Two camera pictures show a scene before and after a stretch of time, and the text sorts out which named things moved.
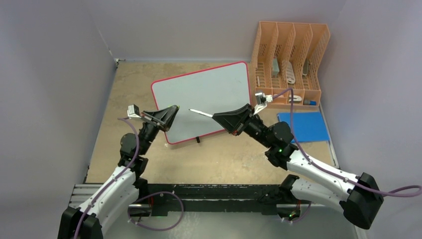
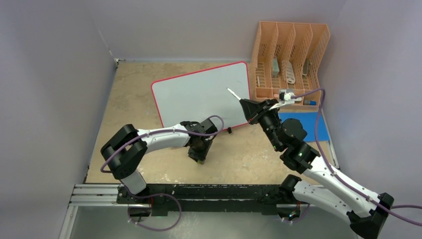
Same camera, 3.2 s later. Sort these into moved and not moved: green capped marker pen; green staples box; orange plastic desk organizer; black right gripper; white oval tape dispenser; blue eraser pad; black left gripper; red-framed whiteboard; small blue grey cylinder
Moved: green capped marker pen; black right gripper; black left gripper
Not moved: red-framed whiteboard; green staples box; blue eraser pad; orange plastic desk organizer; small blue grey cylinder; white oval tape dispenser
